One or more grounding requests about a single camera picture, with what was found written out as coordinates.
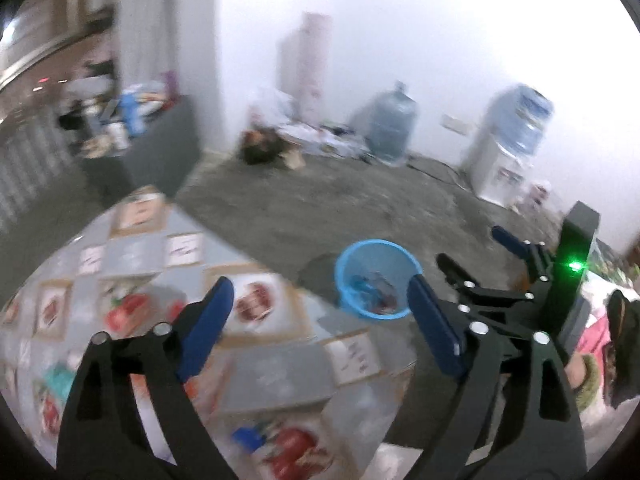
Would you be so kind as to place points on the clear empty water jug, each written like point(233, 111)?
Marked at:
point(392, 125)

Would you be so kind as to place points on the person's right forearm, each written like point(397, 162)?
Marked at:
point(587, 382)

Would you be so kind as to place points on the white curtain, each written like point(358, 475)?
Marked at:
point(147, 25)

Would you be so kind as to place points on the pink cloth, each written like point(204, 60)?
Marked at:
point(597, 330)

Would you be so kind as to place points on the metal window railing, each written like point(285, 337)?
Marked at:
point(25, 170)

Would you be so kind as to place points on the blue plastic wastebasket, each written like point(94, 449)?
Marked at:
point(350, 270)

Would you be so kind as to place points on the blue labelled water bottle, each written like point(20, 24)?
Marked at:
point(520, 115)

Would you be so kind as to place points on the printed tablecloth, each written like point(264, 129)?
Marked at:
point(280, 375)

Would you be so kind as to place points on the dark bag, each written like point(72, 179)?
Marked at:
point(260, 147)

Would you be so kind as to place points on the pile of clutter by wall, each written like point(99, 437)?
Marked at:
point(330, 142)

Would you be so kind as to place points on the tall pink white board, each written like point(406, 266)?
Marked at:
point(315, 60)

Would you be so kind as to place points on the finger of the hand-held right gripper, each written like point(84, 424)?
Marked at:
point(510, 241)
point(457, 272)

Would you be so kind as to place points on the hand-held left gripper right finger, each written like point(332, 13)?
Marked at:
point(435, 325)

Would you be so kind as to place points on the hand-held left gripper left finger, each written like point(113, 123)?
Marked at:
point(210, 325)

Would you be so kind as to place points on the cardboard scrap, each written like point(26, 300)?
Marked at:
point(295, 157)

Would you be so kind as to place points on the white water dispenser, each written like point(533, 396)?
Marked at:
point(487, 170)

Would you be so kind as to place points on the white plastic bag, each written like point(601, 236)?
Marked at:
point(272, 105)

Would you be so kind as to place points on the pink plastic bag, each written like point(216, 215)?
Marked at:
point(537, 195)

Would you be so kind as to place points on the grey cabinet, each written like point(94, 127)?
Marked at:
point(160, 150)

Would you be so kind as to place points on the white wall socket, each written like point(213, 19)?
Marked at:
point(456, 125)

